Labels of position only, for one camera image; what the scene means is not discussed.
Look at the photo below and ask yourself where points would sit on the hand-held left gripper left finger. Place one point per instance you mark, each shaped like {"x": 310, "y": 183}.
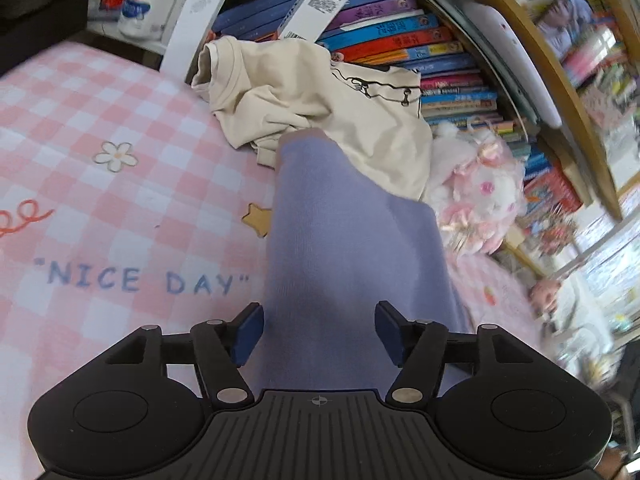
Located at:
{"x": 250, "y": 335}

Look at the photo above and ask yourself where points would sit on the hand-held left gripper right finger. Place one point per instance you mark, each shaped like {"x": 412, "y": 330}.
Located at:
{"x": 390, "y": 332}

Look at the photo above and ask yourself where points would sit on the purple knit sweater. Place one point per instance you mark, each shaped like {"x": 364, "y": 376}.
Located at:
{"x": 340, "y": 240}

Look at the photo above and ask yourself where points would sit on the small pink plush toy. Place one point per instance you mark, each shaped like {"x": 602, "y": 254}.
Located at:
{"x": 545, "y": 292}

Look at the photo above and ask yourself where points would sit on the white pink bunny plush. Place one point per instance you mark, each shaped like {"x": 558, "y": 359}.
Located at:
{"x": 490, "y": 190}

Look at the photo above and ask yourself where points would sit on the bead flower ornament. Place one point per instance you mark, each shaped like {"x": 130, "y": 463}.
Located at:
{"x": 555, "y": 235}

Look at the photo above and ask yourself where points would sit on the pink checked desk mat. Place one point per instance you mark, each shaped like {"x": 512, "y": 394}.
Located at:
{"x": 100, "y": 200}

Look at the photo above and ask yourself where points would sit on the row of red books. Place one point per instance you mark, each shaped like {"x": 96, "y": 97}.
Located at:
{"x": 550, "y": 195}

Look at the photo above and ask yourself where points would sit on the beige printed t-shirt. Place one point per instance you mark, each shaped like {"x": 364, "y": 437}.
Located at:
{"x": 310, "y": 95}

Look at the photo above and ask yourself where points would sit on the white flat case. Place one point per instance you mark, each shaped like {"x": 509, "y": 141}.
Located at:
{"x": 505, "y": 55}

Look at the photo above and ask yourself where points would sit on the row of colourful books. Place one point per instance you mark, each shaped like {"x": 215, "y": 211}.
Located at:
{"x": 400, "y": 25}

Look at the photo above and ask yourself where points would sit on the wooden shelf board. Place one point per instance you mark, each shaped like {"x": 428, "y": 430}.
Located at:
{"x": 550, "y": 60}

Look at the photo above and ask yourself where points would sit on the white barcode box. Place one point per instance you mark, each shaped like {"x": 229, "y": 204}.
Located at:
{"x": 310, "y": 10}

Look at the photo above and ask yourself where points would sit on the white bottle green cap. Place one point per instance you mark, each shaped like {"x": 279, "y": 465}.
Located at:
{"x": 145, "y": 10}

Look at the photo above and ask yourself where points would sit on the shelf of colourful magazines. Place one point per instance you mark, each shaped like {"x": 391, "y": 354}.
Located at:
{"x": 590, "y": 35}

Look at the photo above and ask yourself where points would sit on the black box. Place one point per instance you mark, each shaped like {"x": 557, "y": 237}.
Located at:
{"x": 30, "y": 25}

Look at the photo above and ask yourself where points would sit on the white shelf post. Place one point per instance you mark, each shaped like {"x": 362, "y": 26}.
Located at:
{"x": 200, "y": 10}

